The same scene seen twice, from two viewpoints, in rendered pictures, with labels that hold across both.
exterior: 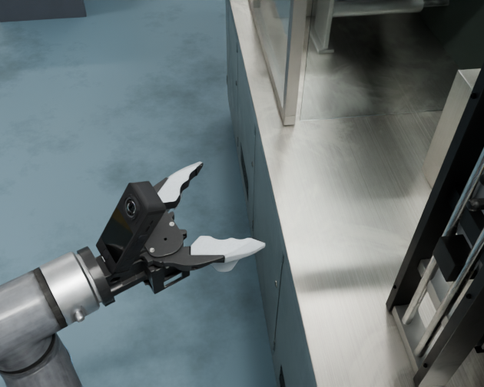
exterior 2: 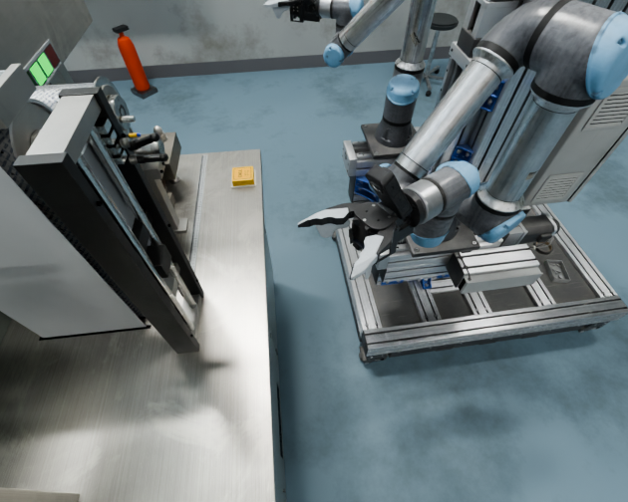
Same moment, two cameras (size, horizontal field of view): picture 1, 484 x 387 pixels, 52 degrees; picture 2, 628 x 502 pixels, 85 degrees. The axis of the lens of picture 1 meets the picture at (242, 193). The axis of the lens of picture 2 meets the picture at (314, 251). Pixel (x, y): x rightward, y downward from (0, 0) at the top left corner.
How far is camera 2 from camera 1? 77 cm
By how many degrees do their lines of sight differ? 80
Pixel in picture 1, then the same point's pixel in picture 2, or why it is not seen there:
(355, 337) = (232, 324)
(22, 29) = not seen: outside the picture
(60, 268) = (426, 187)
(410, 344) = (196, 311)
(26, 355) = not seen: hidden behind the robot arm
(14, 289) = (446, 177)
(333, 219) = (213, 451)
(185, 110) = not seen: outside the picture
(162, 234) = (369, 213)
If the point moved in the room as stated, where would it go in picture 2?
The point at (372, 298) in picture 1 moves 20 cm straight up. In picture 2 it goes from (207, 356) to (179, 317)
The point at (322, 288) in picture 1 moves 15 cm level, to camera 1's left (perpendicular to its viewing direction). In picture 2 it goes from (246, 366) to (313, 366)
